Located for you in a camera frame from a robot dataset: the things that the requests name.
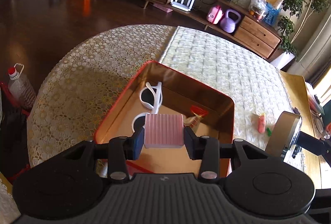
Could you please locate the bag of fruit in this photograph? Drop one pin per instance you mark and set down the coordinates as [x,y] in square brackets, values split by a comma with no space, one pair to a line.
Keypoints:
[258,9]

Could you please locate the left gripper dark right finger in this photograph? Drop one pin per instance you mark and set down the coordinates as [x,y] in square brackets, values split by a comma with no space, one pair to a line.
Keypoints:
[191,142]

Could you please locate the pink ribbed case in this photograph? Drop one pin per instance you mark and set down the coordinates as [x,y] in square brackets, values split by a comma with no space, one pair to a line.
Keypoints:
[163,131]

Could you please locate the round silver tin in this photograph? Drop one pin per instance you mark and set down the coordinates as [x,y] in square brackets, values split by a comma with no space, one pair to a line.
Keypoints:
[282,142]

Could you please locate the pink small bottle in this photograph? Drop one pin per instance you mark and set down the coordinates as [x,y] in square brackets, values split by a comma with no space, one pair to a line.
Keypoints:
[261,123]

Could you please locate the white frame sunglasses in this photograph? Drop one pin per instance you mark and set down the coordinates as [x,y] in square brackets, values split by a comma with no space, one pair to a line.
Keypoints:
[151,98]

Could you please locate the pink small case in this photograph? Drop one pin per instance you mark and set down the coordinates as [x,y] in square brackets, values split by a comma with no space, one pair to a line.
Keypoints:
[215,14]

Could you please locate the quilted cream table mat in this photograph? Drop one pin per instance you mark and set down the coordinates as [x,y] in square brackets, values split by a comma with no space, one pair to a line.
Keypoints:
[255,86]

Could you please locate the white router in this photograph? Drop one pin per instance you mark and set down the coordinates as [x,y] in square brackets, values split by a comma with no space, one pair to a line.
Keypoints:
[184,5]

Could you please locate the yellow wood-grain mat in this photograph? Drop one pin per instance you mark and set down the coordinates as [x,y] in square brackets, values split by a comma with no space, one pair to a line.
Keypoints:
[314,166]

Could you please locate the red white candy packet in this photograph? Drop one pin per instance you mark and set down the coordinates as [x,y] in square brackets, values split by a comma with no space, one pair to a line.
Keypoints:
[198,115]

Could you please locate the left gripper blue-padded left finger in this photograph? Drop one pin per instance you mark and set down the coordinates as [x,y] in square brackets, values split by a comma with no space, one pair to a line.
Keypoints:
[138,142]

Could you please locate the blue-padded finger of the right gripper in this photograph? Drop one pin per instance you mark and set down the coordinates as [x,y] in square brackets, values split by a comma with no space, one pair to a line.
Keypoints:
[319,147]

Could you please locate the blue picture box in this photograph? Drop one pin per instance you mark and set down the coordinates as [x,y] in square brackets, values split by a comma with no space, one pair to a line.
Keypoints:
[271,15]

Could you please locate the purple kettlebell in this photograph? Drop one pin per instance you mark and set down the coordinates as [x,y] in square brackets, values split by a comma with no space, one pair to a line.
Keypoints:
[227,24]

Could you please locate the red metal tin box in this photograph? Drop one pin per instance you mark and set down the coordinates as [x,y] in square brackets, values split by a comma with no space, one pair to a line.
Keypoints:
[181,93]

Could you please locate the lace tablecloth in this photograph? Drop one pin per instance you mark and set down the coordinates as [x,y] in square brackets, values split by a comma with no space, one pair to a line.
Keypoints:
[79,91]

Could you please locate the tall green potted plant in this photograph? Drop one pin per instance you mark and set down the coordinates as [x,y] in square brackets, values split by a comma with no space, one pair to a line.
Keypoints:
[291,23]

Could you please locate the wooden tv cabinet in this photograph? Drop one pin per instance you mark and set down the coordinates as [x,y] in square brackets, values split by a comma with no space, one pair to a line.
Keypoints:
[249,32]

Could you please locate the plastic oil bottle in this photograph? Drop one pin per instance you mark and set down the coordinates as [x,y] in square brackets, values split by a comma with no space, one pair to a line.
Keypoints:
[20,86]

